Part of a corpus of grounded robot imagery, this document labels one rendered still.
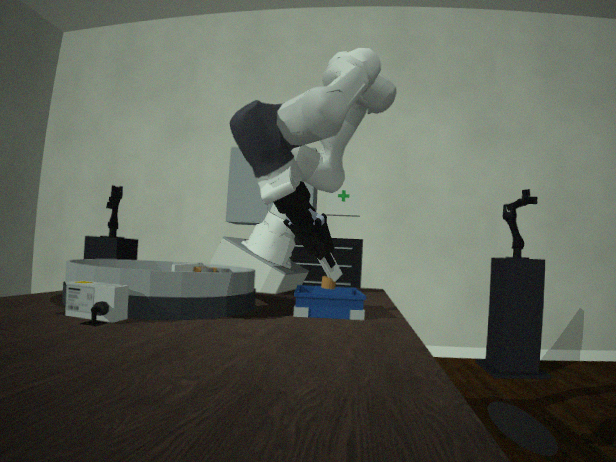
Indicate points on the blue open crate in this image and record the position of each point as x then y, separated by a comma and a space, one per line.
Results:
317, 302

